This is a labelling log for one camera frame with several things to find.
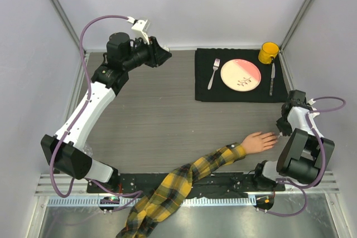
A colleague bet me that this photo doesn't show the pink and cream plate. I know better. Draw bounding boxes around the pink and cream plate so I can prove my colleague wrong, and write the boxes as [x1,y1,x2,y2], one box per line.
[220,59,262,92]

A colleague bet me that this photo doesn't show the white slotted cable duct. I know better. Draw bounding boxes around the white slotted cable duct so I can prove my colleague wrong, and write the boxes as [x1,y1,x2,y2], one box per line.
[47,196,257,208]

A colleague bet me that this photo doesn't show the mannequin hand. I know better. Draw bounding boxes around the mannequin hand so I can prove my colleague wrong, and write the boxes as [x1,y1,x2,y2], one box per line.
[241,132,278,154]

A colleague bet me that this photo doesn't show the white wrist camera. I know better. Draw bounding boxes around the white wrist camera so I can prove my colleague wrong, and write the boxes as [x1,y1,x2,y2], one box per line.
[126,17,150,45]
[307,99,320,118]

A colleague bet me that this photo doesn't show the black cloth placemat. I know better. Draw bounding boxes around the black cloth placemat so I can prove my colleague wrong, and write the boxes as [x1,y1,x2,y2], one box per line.
[195,48,288,103]

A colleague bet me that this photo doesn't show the yellow plaid shirt sleeve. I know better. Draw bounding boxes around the yellow plaid shirt sleeve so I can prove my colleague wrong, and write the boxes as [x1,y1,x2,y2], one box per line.
[116,143,247,237]

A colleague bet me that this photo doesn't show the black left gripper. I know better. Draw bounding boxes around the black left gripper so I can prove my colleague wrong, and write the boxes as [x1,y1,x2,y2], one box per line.
[122,34,171,71]

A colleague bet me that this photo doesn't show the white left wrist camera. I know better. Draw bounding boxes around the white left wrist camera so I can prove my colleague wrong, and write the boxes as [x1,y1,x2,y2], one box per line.
[126,17,150,45]

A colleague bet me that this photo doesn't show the clear plastic cup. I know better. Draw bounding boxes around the clear plastic cup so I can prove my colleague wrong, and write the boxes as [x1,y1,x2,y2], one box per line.
[83,143,93,157]

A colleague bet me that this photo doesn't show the aluminium frame rail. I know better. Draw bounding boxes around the aluminium frame rail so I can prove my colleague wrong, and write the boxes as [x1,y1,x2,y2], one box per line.
[35,170,338,198]

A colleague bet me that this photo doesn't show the yellow mug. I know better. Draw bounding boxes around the yellow mug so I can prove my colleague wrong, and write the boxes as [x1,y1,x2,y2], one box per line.
[258,42,279,65]

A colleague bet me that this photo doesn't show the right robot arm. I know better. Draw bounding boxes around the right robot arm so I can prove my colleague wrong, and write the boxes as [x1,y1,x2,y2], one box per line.
[252,90,335,191]

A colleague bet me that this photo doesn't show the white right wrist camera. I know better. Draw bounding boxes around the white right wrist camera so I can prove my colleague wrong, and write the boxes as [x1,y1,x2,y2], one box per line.
[307,99,320,118]

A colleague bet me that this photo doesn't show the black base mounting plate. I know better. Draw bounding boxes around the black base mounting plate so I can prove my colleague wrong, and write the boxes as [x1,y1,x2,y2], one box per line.
[86,172,286,200]

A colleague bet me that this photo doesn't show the knife with mottled handle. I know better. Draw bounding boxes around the knife with mottled handle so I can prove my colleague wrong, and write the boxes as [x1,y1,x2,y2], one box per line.
[269,62,276,96]

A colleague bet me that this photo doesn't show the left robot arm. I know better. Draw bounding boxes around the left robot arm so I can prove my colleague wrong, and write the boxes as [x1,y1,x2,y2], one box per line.
[41,32,172,193]

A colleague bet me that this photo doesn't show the silver fork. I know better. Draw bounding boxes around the silver fork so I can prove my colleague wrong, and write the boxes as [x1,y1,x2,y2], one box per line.
[207,58,220,90]

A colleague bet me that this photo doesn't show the clear nail polish bottle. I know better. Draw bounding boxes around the clear nail polish bottle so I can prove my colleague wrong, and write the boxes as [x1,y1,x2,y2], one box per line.
[163,45,170,52]

